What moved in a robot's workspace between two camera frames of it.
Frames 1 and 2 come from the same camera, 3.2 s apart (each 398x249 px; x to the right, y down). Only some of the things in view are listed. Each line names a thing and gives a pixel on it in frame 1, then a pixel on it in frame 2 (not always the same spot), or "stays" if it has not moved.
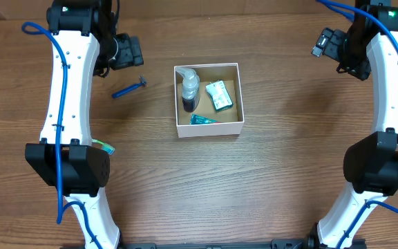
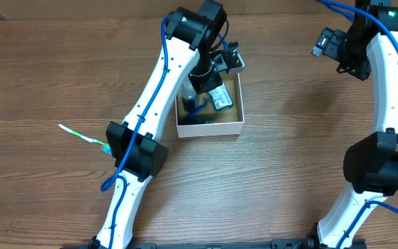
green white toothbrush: (106, 147) stays
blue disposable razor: (141, 83) → (204, 102)
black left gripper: (128, 50) → (205, 84)
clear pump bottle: (191, 88) stays
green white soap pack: (221, 97) stays
